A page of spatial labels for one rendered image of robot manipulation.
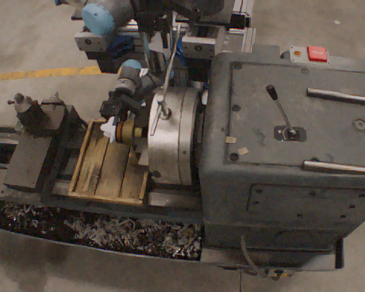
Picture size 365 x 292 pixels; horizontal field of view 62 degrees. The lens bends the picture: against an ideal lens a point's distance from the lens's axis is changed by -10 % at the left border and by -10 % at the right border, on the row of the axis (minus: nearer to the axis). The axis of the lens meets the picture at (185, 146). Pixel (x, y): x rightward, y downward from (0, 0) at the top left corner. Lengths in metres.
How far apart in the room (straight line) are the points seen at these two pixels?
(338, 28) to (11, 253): 3.39
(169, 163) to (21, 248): 1.65
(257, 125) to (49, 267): 1.73
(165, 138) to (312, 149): 0.40
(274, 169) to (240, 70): 0.34
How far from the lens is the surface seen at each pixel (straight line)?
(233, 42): 2.72
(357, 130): 0.96
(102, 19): 1.06
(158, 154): 0.96
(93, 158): 1.36
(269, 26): 3.26
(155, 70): 1.34
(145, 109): 1.07
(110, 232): 1.53
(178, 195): 1.23
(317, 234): 1.30
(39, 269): 2.31
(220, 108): 0.93
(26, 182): 1.33
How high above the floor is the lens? 1.98
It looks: 58 degrees down
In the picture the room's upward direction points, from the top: 10 degrees counter-clockwise
